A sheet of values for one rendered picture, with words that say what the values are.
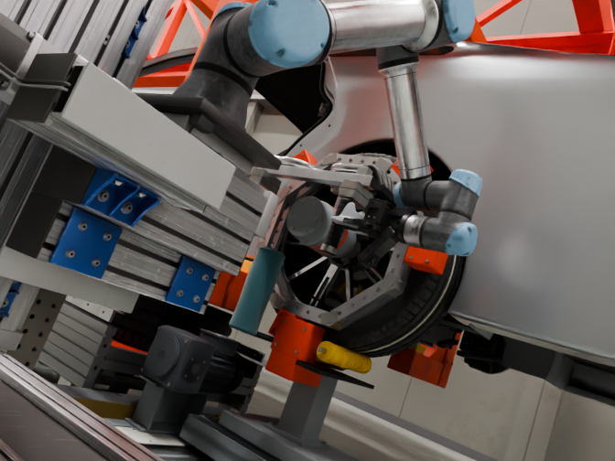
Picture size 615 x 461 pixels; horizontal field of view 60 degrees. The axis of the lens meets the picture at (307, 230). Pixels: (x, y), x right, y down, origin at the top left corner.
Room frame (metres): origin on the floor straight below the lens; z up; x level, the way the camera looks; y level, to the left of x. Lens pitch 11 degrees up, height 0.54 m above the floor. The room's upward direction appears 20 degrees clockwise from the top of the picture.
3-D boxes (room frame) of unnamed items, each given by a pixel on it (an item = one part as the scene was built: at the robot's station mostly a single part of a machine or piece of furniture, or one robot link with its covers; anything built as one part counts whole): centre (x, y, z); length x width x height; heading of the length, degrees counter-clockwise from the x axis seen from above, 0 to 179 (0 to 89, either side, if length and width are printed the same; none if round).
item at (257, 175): (1.58, 0.17, 0.93); 0.09 x 0.05 x 0.05; 141
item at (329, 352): (1.63, -0.24, 0.51); 0.29 x 0.06 x 0.06; 141
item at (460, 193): (1.17, -0.29, 0.95); 0.11 x 0.08 x 0.11; 36
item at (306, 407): (1.76, -0.19, 0.32); 0.40 x 0.30 x 0.28; 51
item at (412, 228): (1.20, -0.24, 0.85); 0.08 x 0.05 x 0.08; 142
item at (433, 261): (1.43, -0.33, 0.85); 0.09 x 0.08 x 0.07; 51
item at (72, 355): (2.94, 1.20, 0.14); 2.47 x 0.85 x 0.27; 51
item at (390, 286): (1.63, -0.09, 0.85); 0.54 x 0.07 x 0.54; 51
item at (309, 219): (1.57, -0.04, 0.85); 0.21 x 0.14 x 0.14; 141
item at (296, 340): (1.66, -0.11, 0.48); 0.16 x 0.12 x 0.17; 141
